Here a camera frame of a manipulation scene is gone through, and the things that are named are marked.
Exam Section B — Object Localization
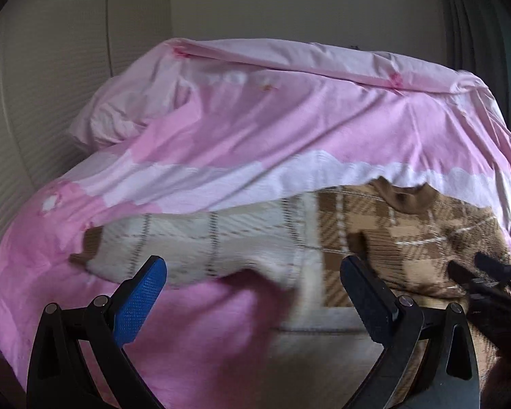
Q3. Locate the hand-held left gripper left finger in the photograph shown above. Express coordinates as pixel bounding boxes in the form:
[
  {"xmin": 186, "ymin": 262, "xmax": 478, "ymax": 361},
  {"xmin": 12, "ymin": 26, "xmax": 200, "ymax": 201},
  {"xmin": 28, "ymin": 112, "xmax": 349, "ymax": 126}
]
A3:
[{"xmin": 27, "ymin": 256, "xmax": 168, "ymax": 409}]

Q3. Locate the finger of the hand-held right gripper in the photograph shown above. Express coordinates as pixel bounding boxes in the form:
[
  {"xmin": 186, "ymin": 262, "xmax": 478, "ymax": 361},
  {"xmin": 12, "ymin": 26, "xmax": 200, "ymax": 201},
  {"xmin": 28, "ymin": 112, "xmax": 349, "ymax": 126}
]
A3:
[
  {"xmin": 447, "ymin": 260, "xmax": 495, "ymax": 304},
  {"xmin": 475, "ymin": 252, "xmax": 511, "ymax": 290}
]

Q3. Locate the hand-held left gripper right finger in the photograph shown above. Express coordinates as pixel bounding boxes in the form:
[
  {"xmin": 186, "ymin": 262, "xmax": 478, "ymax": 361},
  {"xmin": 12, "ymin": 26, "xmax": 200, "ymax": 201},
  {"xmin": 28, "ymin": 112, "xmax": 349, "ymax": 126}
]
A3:
[{"xmin": 340, "ymin": 256, "xmax": 481, "ymax": 409}]

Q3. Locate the brown plaid knit sweater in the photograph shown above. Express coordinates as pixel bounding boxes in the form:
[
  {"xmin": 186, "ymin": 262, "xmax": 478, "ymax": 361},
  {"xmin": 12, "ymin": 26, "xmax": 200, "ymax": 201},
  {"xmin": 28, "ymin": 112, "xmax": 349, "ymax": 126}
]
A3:
[{"xmin": 70, "ymin": 177, "xmax": 511, "ymax": 409}]

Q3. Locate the pale pink pillow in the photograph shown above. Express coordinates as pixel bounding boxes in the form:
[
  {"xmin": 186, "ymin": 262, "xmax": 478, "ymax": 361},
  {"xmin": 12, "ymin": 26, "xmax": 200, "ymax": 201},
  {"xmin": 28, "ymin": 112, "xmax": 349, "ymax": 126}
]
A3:
[{"xmin": 69, "ymin": 63, "xmax": 190, "ymax": 153}]

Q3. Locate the pink floral bed sheet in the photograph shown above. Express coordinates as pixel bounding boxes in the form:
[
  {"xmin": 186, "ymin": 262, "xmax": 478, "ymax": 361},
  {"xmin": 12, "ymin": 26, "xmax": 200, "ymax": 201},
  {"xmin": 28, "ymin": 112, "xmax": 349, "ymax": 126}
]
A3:
[{"xmin": 0, "ymin": 37, "xmax": 511, "ymax": 409}]

